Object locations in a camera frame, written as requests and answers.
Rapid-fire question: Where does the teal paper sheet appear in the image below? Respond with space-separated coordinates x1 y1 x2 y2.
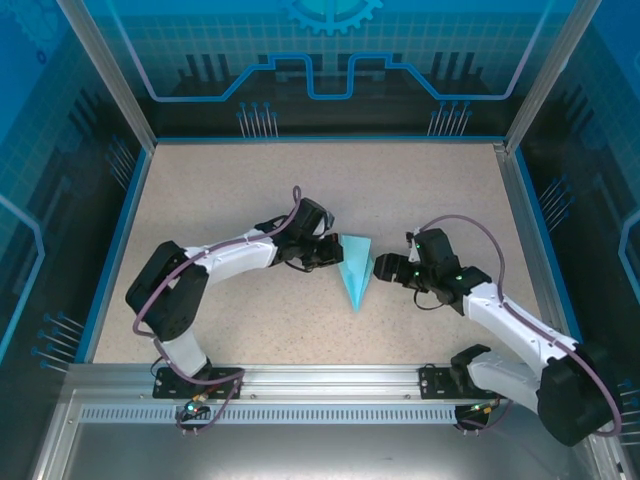
335 233 375 314

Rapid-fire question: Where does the aluminium mounting beam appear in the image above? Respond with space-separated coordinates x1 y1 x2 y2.
67 363 599 401

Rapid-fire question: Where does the blue edge strip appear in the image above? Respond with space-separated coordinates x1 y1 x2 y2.
82 147 154 364
514 148 590 362

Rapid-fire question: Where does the slotted metal strip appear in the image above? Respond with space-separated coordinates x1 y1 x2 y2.
79 405 504 422

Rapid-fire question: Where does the grey metal tray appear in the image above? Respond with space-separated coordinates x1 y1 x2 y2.
27 388 629 480

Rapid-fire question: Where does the purple cable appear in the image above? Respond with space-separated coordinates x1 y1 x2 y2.
132 185 304 435
412 214 625 439

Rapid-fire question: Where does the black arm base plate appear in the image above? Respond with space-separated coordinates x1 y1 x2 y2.
153 367 245 400
418 365 501 400

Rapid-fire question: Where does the aluminium side rail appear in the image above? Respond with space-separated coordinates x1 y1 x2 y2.
492 142 574 364

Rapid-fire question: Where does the cable connector with green light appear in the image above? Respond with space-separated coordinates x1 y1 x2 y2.
180 394 209 420
459 399 502 420

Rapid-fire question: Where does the aluminium frame post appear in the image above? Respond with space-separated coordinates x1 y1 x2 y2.
54 0 159 151
503 0 604 152

